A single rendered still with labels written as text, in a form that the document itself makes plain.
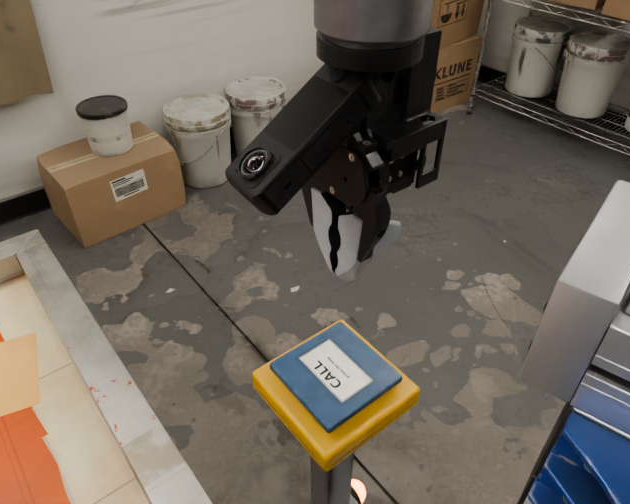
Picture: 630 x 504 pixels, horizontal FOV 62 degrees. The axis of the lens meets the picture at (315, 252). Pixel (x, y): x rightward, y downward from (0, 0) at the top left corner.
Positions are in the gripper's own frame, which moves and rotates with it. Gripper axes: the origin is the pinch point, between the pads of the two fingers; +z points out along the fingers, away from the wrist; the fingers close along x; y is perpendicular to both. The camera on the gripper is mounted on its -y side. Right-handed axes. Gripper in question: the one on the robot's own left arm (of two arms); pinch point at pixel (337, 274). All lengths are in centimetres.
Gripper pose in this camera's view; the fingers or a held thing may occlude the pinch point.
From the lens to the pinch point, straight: 46.4
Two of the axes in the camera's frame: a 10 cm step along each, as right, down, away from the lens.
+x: -6.2, -5.0, 6.1
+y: 7.9, -3.9, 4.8
